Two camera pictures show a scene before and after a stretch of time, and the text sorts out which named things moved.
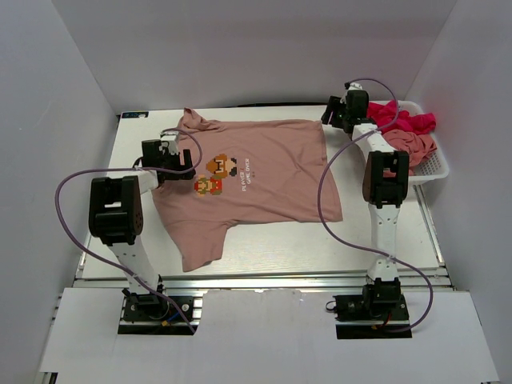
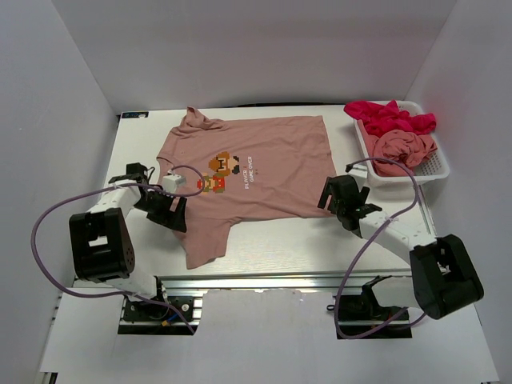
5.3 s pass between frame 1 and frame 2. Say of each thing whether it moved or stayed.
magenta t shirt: stayed
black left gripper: moved
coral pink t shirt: stayed
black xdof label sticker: stayed
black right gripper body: moved
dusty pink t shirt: stayed
